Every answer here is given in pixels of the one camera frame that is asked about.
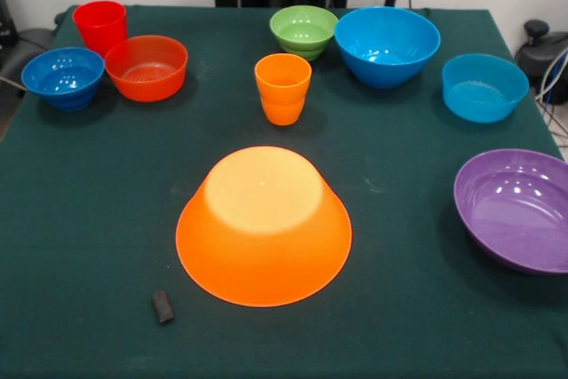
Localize large light blue bowl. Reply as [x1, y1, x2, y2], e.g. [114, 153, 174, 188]
[334, 6, 442, 90]

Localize orange cup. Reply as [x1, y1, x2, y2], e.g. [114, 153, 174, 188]
[254, 52, 313, 127]

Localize large orange bowl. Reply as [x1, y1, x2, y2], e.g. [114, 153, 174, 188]
[175, 145, 353, 308]

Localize green bowl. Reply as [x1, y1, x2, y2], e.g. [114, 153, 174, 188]
[269, 4, 340, 61]

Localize small light blue bowl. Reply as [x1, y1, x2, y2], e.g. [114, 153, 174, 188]
[441, 53, 530, 124]

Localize red-orange bowl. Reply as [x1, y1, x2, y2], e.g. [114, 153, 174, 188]
[104, 35, 189, 103]

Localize red cup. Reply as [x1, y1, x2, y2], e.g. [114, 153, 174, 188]
[72, 0, 129, 59]

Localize purple bowl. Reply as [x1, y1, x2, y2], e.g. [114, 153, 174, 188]
[453, 148, 568, 275]

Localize dark blue bowl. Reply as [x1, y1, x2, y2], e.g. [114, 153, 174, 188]
[20, 46, 106, 113]

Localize dark green tablecloth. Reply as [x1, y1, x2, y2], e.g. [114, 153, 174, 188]
[0, 4, 568, 379]

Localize small black rubber piece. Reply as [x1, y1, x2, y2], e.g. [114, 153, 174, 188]
[151, 289, 176, 327]

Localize white and blue cables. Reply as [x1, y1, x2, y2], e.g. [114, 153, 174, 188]
[534, 48, 568, 140]

